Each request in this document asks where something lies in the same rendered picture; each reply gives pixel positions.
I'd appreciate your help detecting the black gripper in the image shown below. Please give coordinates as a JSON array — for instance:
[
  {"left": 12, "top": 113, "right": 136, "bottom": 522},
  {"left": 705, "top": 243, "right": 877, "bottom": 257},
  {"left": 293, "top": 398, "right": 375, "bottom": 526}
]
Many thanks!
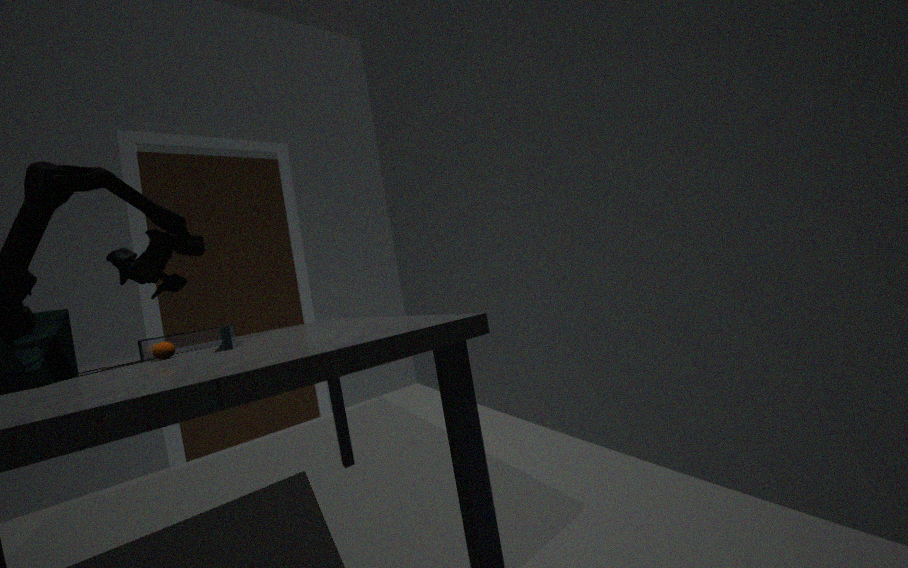
[{"left": 106, "top": 247, "right": 187, "bottom": 300}]

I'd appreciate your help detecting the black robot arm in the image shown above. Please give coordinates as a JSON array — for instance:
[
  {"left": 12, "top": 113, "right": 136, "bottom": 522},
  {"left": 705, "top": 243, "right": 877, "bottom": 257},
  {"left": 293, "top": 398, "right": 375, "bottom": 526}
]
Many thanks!
[{"left": 0, "top": 161, "right": 205, "bottom": 340}]

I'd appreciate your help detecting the dark brown ball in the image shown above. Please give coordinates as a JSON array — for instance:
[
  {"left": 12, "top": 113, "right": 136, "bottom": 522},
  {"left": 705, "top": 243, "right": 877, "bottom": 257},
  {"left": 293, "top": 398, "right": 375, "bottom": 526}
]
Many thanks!
[{"left": 159, "top": 341, "right": 176, "bottom": 360}]

